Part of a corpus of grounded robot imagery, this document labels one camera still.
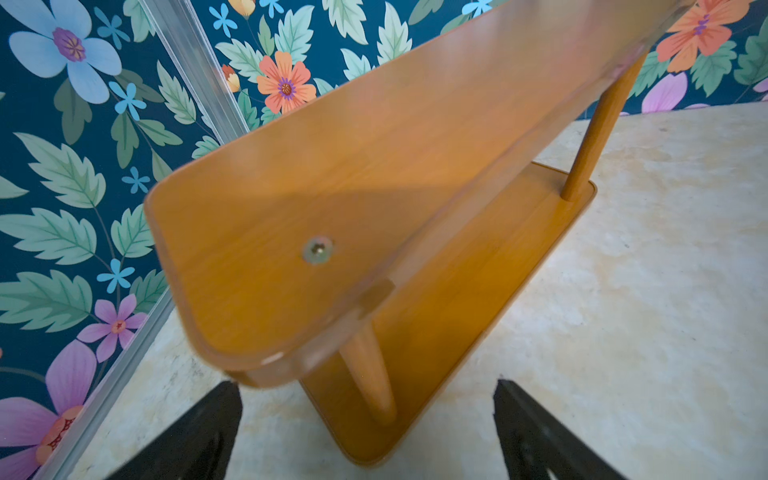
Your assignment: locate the orange wooden two-tier shelf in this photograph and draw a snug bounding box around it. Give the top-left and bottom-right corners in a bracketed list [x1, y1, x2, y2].
[144, 1, 690, 466]

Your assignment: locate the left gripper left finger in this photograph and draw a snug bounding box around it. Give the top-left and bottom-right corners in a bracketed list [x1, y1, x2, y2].
[110, 381, 243, 480]

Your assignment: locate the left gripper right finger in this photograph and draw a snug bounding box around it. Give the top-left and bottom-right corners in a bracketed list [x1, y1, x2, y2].
[493, 379, 624, 479]

